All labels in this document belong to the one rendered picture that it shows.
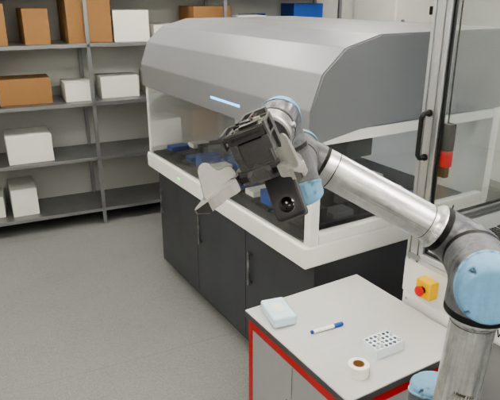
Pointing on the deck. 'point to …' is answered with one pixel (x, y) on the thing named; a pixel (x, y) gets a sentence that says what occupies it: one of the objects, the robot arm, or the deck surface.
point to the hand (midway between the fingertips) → (250, 199)
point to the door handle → (421, 135)
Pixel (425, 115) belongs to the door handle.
